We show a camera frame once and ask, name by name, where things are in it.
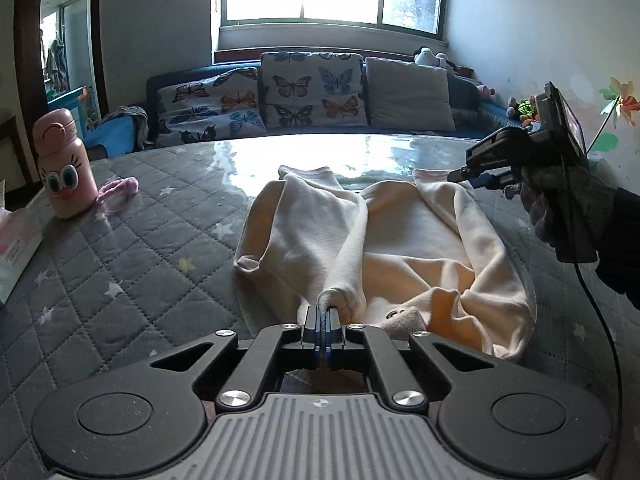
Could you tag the middle butterfly print pillow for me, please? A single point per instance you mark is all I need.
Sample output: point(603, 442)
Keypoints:
point(304, 89)

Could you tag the cream sweatshirt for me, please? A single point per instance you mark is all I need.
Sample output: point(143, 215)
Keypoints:
point(402, 256)

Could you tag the plain beige cushion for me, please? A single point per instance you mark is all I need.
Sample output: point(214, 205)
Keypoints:
point(408, 96)

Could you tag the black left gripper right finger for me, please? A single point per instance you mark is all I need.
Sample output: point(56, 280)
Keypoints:
point(369, 351)

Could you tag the pink cartoon water bottle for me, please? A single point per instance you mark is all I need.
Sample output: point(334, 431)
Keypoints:
point(63, 164)

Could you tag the colourful paper pinwheel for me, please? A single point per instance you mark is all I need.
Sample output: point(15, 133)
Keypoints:
point(620, 103)

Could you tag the dark gloved right hand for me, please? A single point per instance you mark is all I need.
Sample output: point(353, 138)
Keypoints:
point(568, 207)

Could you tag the butterfly print pillow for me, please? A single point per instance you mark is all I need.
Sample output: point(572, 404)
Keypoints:
point(222, 107)
point(304, 89)

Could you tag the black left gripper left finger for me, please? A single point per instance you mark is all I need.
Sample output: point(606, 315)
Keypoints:
point(275, 351)

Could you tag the white pink tissue pack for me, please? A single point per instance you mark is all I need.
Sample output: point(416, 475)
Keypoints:
point(20, 237)

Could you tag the blue cabinet in doorway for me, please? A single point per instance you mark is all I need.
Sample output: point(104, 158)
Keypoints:
point(81, 102)

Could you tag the left butterfly print pillow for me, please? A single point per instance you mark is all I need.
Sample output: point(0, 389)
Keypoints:
point(222, 107)

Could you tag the green orange toy pile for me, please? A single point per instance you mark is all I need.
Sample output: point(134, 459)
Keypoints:
point(524, 111)

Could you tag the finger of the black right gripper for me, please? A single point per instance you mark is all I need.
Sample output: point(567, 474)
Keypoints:
point(467, 174)
point(493, 181)

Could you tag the white plush toy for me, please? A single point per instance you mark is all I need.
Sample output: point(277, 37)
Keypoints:
point(426, 57)

